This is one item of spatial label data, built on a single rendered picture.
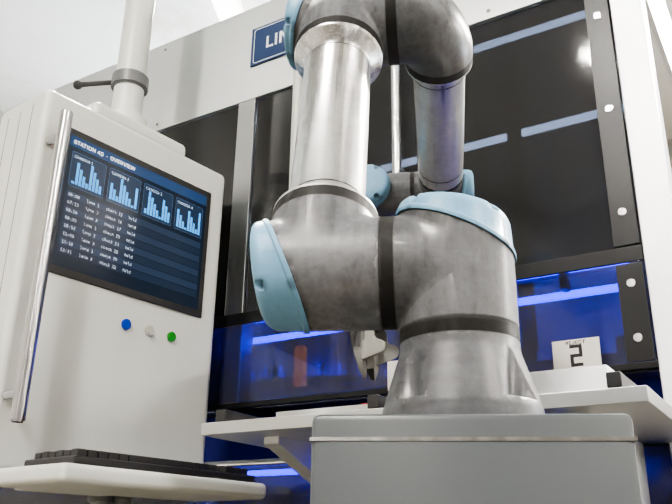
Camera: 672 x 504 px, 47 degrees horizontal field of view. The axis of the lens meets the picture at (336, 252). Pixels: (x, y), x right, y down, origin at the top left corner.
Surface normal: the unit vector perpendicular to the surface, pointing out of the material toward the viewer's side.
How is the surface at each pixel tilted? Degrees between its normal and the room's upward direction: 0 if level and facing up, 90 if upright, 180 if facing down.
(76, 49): 180
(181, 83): 90
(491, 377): 73
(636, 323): 90
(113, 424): 90
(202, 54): 90
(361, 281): 118
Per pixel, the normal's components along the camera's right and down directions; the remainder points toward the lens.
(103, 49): -0.01, 0.93
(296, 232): -0.18, -0.72
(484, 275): 0.29, -0.34
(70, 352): 0.79, -0.21
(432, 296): -0.53, -0.31
